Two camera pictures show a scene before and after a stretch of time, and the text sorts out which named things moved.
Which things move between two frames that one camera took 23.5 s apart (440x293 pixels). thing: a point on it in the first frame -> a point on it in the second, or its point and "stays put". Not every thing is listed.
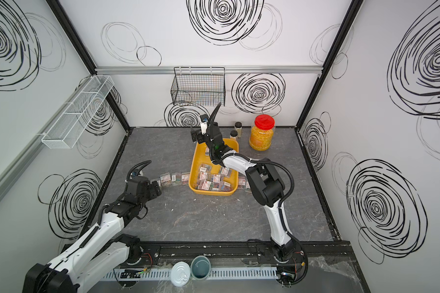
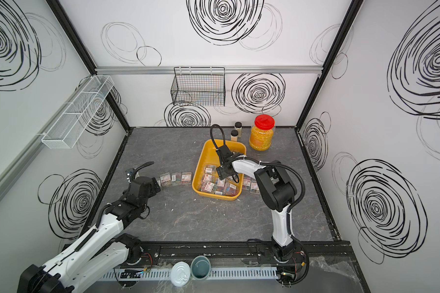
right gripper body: x=203 y=140 -> x=222 y=171
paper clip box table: x=185 y=177 stays put
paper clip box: x=165 y=179 stays put
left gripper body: x=152 y=192 stays put
